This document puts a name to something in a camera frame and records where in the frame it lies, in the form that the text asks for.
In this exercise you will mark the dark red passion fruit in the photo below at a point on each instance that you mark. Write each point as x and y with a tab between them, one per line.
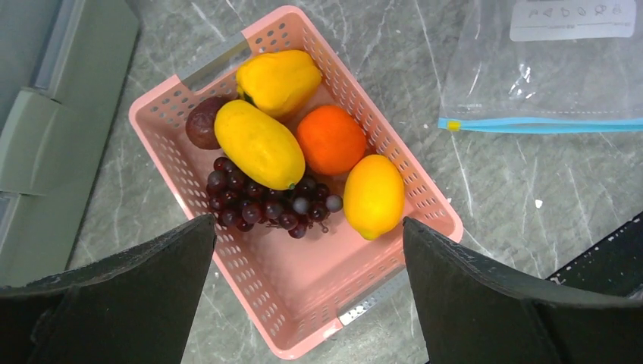
200	123

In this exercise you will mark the yellow bell pepper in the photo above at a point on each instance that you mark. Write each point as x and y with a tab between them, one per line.
278	83

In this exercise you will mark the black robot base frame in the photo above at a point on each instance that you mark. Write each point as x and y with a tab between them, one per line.
612	266

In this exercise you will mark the dark purple grape bunch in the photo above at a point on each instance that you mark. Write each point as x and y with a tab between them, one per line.
242	203

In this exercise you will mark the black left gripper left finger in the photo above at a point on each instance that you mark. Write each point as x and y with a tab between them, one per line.
135	306

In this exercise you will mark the yellow mango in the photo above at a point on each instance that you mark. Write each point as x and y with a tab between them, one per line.
260	146

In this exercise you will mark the orange fruit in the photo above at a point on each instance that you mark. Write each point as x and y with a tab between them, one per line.
332	142

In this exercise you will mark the yellow lemon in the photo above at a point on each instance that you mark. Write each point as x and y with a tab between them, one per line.
373	198

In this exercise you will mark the pink plastic basket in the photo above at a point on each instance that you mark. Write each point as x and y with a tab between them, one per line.
297	292

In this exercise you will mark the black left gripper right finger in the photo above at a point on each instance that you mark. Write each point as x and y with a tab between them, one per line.
474	309

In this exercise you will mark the clear zip top bag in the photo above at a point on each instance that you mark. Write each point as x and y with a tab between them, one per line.
546	67

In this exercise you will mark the grey green storage box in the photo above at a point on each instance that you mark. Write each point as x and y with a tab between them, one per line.
63	66

